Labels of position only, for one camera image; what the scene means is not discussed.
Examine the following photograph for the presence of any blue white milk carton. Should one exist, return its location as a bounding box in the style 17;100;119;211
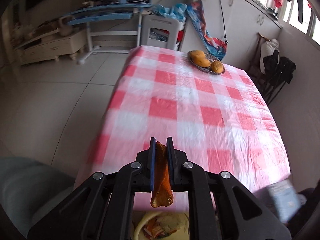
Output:
267;180;306;223

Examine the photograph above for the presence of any yellow plastic trash bucket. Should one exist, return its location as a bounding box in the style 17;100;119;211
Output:
131;211;190;239

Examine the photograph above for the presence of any grey sofa seat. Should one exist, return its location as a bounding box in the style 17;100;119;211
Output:
1;157;75;237

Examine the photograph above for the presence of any pink checkered tablecloth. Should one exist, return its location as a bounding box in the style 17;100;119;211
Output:
75;46;291;192

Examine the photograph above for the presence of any dark folding chair with clothes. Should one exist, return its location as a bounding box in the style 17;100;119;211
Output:
246;33;296;105

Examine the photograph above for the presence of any woven fruit basket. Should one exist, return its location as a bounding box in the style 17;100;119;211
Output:
187;50;225;75

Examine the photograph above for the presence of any orange fruit in basket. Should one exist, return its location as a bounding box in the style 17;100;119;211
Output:
188;50;206;65

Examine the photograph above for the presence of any colourful hanging bag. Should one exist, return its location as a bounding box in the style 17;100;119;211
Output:
187;0;228;61

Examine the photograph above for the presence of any cream tv cabinet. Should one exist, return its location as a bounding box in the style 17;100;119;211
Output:
15;30;87;65

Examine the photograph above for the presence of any white plastic stool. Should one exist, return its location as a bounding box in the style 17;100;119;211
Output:
140;15;185;50

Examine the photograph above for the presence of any blue study desk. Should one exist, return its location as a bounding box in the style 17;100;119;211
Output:
67;0;152;64

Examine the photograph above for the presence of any white cabinet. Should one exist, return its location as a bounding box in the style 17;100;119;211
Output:
191;0;281;70

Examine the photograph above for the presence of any blue crumpled cloth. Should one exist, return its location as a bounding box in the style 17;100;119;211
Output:
151;3;187;22

